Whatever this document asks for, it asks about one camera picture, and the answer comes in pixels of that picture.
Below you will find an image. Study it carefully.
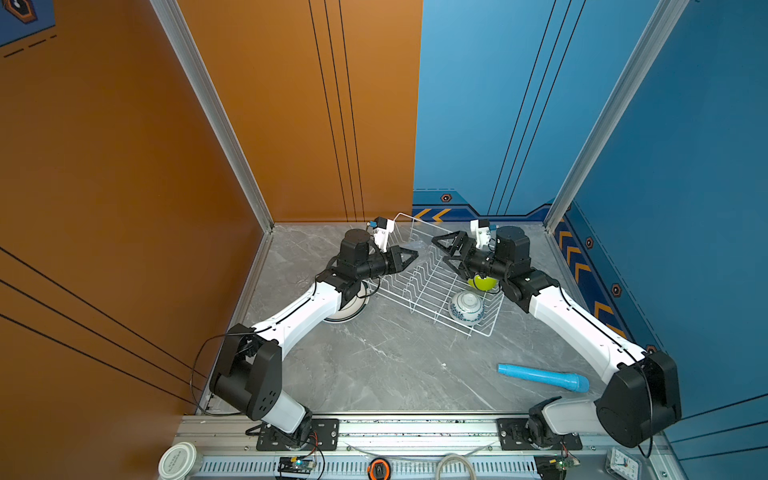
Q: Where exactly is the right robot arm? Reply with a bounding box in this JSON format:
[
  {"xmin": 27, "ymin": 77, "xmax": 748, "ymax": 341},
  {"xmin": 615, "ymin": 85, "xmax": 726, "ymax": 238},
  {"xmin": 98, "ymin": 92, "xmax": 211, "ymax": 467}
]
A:
[{"xmin": 432, "ymin": 226, "xmax": 683, "ymax": 448}]

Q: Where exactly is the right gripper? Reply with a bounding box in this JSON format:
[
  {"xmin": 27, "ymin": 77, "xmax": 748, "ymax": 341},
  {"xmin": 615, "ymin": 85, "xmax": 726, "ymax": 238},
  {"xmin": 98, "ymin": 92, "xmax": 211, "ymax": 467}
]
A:
[{"xmin": 432, "ymin": 232, "xmax": 511, "ymax": 283}]

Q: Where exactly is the green circuit board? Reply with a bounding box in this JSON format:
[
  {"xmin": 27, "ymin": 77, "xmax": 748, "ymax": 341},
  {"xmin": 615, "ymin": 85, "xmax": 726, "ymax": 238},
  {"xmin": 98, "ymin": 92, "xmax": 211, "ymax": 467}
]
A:
[{"xmin": 276, "ymin": 456, "xmax": 318, "ymax": 479}]

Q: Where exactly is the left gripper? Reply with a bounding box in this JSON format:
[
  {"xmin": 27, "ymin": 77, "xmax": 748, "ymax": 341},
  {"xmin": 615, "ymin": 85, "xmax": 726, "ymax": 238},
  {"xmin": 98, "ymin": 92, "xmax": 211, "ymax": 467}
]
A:
[{"xmin": 354, "ymin": 246, "xmax": 417, "ymax": 284}]

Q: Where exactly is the white cable loop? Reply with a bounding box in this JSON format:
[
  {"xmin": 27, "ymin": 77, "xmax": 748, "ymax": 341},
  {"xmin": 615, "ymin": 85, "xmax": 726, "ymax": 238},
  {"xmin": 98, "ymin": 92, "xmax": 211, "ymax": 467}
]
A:
[{"xmin": 435, "ymin": 454, "xmax": 479, "ymax": 480}]

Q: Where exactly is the orange black tape measure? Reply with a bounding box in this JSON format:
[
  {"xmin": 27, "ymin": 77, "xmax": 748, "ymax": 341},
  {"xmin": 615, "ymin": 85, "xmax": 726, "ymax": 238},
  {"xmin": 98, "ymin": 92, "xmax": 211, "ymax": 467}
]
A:
[{"xmin": 367, "ymin": 457, "xmax": 392, "ymax": 480}]

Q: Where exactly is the white wire dish rack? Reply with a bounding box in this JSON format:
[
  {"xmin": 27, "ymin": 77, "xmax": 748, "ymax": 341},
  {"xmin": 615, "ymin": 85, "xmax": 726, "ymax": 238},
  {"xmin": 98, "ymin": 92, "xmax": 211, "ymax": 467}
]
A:
[{"xmin": 379, "ymin": 213, "xmax": 504, "ymax": 337}]

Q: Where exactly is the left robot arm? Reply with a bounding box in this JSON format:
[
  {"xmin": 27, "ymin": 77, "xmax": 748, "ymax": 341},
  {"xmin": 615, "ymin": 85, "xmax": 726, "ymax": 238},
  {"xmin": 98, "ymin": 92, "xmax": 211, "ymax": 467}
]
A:
[{"xmin": 209, "ymin": 228, "xmax": 419, "ymax": 448}]

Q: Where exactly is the light blue cylinder tube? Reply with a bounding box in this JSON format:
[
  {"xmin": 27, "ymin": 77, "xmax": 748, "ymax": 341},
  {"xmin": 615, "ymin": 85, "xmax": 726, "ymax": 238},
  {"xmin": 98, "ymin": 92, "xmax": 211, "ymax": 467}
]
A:
[{"xmin": 497, "ymin": 364, "xmax": 590, "ymax": 393}]

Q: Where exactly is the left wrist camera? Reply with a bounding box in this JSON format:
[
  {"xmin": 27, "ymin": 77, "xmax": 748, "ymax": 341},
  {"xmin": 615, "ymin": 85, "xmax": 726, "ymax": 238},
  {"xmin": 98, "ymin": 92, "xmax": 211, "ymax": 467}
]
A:
[{"xmin": 368, "ymin": 217, "xmax": 395, "ymax": 253}]

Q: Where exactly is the lime green bowl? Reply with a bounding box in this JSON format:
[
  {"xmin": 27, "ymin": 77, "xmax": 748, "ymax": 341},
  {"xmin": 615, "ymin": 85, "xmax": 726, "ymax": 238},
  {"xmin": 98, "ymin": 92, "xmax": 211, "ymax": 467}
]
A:
[{"xmin": 468, "ymin": 275, "xmax": 498, "ymax": 293}]

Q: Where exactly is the blue white porcelain bowl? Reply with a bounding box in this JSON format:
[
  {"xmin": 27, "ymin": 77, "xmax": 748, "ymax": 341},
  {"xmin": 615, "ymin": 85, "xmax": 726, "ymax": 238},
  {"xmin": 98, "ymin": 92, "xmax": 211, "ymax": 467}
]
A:
[{"xmin": 449, "ymin": 291, "xmax": 485, "ymax": 325}]

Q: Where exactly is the white alarm clock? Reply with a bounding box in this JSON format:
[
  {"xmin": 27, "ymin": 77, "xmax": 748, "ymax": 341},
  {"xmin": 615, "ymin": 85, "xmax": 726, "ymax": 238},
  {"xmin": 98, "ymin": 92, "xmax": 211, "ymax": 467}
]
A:
[{"xmin": 605, "ymin": 448, "xmax": 641, "ymax": 480}]

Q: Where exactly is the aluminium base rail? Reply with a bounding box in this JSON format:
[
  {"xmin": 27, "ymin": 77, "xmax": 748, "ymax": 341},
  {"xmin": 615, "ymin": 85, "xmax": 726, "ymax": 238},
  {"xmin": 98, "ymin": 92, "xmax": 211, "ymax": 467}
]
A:
[{"xmin": 174, "ymin": 412, "xmax": 685, "ymax": 479}]

